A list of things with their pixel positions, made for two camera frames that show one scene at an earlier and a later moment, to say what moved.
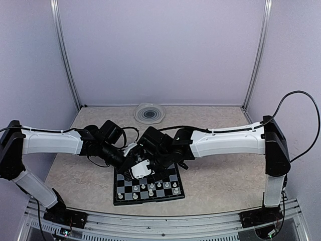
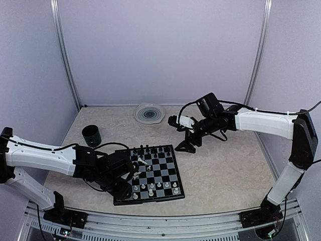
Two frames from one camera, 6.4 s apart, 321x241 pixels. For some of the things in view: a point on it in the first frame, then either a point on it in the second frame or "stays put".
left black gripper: [123, 169] -> [120, 195]
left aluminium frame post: [55, 20] stays put
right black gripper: [163, 175] -> [188, 137]
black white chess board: [148, 189] stays put
